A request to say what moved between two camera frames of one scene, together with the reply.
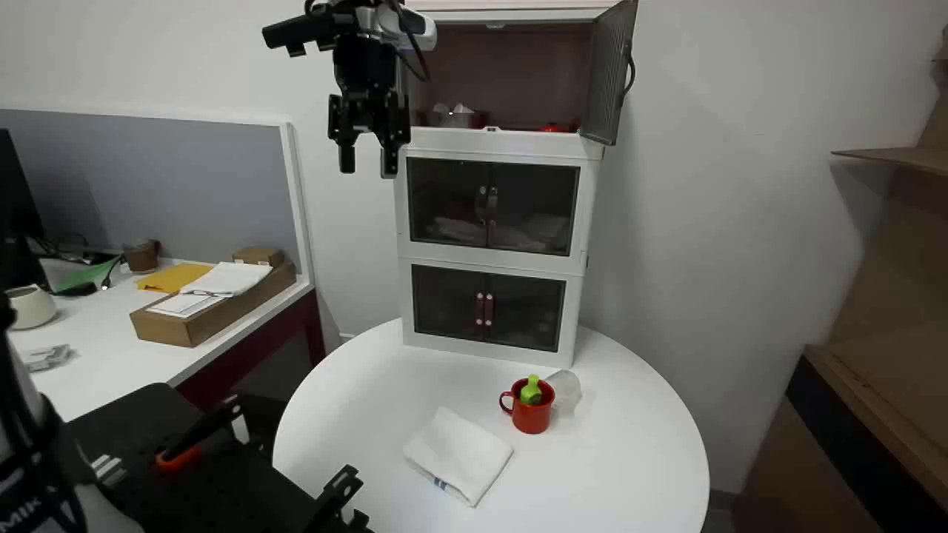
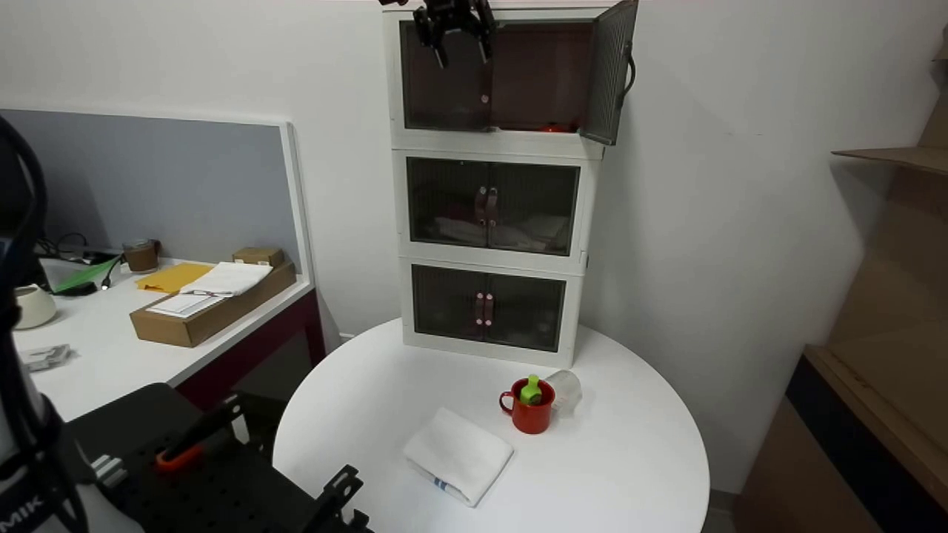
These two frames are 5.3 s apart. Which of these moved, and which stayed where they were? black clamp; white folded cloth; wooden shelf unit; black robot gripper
Moved: black robot gripper
Stayed: black clamp; white folded cloth; wooden shelf unit
